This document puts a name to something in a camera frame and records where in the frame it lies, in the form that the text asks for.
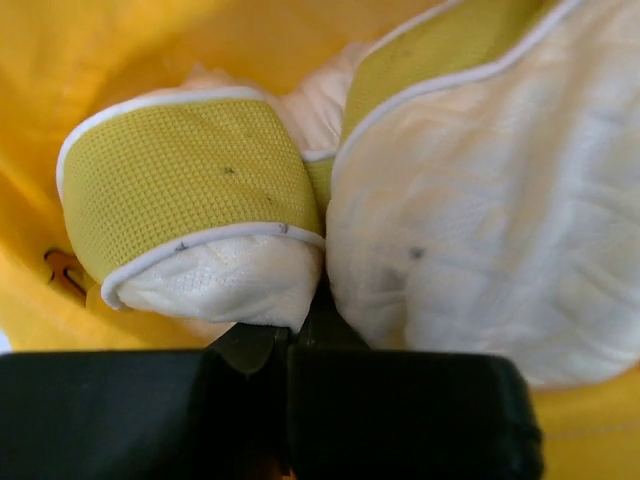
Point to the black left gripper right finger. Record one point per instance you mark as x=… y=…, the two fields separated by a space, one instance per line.
x=358 y=413

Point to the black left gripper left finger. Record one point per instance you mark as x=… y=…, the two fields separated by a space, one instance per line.
x=150 y=414

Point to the cream white pillow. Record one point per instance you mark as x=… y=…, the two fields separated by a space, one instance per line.
x=467 y=183

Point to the yellow printed pillowcase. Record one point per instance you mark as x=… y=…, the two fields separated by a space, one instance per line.
x=64 y=61

